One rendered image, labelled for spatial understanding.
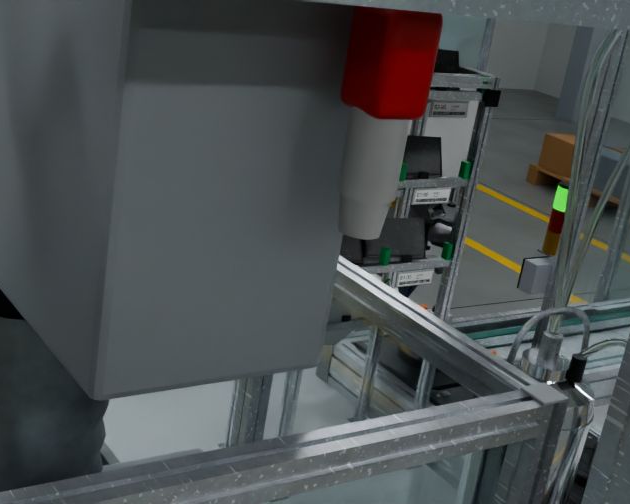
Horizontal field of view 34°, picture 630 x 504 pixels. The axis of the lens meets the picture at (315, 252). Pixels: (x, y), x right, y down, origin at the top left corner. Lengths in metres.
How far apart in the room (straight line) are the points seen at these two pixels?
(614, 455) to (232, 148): 0.42
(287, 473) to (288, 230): 0.18
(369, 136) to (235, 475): 0.25
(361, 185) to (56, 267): 0.24
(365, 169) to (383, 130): 0.03
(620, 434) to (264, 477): 0.32
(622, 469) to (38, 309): 0.49
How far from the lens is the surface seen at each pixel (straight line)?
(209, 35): 0.69
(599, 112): 2.21
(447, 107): 1.82
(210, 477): 0.70
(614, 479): 0.92
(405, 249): 1.94
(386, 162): 0.70
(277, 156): 0.74
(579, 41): 11.45
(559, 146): 8.25
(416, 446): 0.80
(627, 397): 0.89
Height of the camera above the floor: 1.92
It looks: 19 degrees down
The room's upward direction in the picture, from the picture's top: 10 degrees clockwise
